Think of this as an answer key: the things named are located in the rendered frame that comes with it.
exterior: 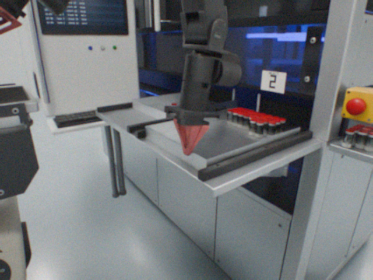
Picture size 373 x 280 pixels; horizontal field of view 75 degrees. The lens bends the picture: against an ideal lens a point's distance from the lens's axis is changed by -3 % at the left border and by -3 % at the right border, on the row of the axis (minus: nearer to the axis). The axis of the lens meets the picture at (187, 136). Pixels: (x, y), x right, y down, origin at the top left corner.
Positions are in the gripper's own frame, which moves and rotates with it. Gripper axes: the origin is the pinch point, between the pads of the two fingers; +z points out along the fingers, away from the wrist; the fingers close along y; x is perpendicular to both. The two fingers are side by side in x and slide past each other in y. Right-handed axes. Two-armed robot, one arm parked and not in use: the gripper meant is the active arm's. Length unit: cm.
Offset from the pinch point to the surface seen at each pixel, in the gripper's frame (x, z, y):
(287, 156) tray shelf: -10.3, -0.3, 22.2
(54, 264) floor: 86, 94, -12
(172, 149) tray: 6.4, 1.8, 0.9
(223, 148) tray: 1.7, 0.9, 12.9
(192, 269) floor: 39, 84, 47
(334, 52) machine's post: -9.7, -26.0, 34.2
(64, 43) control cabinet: 90, -22, -7
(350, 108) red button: -17.3, -13.4, 32.8
